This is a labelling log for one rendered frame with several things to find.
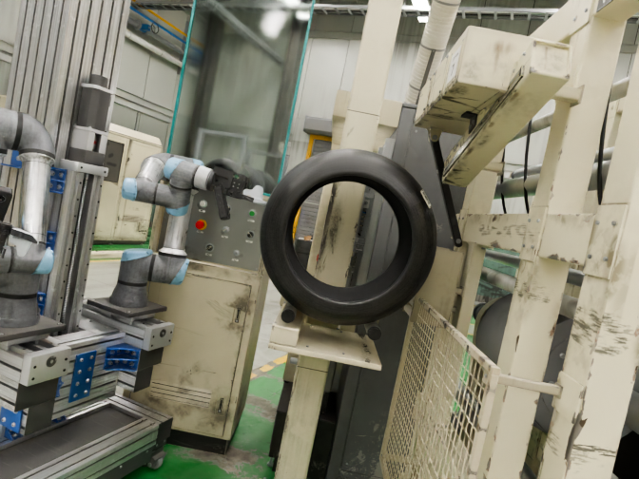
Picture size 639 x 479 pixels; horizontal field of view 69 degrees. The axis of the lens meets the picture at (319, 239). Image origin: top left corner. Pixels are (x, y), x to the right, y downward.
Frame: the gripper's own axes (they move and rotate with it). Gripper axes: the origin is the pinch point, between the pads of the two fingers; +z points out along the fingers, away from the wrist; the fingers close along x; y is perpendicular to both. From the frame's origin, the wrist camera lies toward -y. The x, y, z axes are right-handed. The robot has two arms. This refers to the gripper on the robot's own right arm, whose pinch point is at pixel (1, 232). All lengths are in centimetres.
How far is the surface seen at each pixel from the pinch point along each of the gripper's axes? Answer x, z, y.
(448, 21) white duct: -136, -7, -132
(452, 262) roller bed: -135, 29, -28
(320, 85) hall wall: -682, -790, -425
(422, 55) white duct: -141, -20, -120
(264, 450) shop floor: -146, -50, 87
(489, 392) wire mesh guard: -77, 81, 1
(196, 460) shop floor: -110, -55, 92
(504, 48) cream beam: -80, 59, -79
